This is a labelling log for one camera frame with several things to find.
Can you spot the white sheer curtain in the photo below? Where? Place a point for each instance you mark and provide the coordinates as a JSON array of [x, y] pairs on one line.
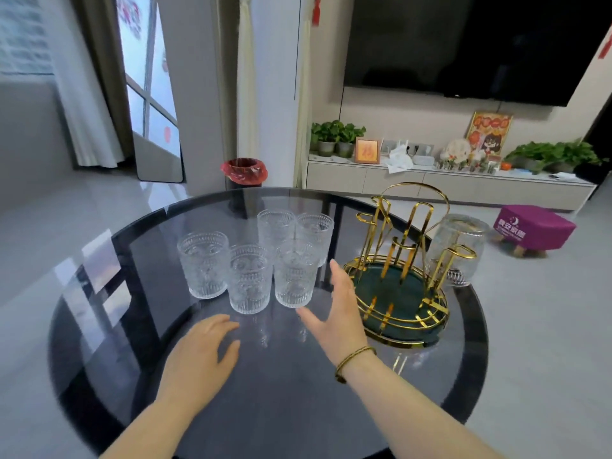
[[86, 105]]

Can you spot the red hanging knot ornament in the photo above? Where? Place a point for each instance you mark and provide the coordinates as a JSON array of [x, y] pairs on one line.
[[316, 9], [606, 45]]

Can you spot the gold cup rack green tray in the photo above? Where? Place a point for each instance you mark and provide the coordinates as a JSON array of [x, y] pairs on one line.
[[397, 281]]

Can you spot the small green potted plant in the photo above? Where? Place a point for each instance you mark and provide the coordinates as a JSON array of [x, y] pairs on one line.
[[326, 136], [349, 137]]

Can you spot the white papers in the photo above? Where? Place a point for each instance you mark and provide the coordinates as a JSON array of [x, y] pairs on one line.
[[565, 176]]

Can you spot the standing floor mirror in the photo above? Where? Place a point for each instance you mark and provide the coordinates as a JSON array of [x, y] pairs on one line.
[[150, 100]]

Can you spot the colourful cartoon poster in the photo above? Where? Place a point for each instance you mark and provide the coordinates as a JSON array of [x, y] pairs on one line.
[[490, 133]]

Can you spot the brown drape curtain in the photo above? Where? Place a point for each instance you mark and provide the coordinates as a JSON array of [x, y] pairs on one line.
[[107, 66]]

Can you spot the large leafy green plant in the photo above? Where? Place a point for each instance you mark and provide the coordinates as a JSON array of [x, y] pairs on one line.
[[554, 155]]

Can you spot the person's right forearm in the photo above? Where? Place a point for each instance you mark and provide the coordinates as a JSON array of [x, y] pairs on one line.
[[411, 411]]

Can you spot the person's left hand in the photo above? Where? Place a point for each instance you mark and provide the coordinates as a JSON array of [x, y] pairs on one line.
[[196, 358]]

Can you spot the person's right thumb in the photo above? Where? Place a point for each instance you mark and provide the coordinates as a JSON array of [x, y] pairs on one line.
[[311, 320]]

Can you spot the purple footstool with wooden legs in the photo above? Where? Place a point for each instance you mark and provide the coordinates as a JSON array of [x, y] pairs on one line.
[[533, 229]]

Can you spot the person's left forearm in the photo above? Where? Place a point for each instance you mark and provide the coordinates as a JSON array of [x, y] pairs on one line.
[[143, 430]]

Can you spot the orange framed picture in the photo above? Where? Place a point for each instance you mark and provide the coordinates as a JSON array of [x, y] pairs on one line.
[[367, 150]]

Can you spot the white router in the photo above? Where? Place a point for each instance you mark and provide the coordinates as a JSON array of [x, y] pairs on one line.
[[423, 155]]

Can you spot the beige low media cabinet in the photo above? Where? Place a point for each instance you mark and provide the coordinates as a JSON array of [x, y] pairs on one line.
[[449, 184]]

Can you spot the clear embossed drinking glass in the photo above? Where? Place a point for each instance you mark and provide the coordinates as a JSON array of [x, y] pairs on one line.
[[204, 265], [316, 231], [295, 277], [275, 227], [250, 281], [456, 243]]

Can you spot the black bin with red bag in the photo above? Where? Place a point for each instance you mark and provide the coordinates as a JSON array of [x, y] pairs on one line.
[[244, 172]]

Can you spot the person's left thumb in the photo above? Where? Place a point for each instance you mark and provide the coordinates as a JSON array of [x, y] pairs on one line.
[[230, 351]]

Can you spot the black wall television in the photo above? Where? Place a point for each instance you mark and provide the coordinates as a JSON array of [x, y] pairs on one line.
[[468, 38]]

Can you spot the row of small figurines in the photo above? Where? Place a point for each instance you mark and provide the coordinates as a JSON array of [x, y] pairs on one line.
[[468, 162]]

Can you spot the person's right hand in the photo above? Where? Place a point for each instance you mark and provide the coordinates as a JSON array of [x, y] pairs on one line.
[[342, 325]]

